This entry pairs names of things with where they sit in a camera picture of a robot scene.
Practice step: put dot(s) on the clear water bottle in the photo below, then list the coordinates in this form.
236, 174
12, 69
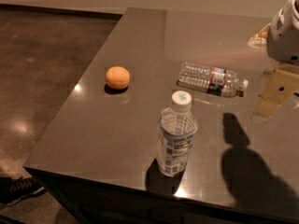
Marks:
210, 79

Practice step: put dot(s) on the upright labelled water bottle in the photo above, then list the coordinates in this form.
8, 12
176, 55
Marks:
177, 127

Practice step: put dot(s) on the orange round fruit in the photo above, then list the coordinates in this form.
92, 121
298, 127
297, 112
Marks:
117, 78

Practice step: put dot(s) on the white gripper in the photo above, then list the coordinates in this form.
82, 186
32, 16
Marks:
285, 36

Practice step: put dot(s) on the black sneaker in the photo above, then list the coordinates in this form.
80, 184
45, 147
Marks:
14, 190

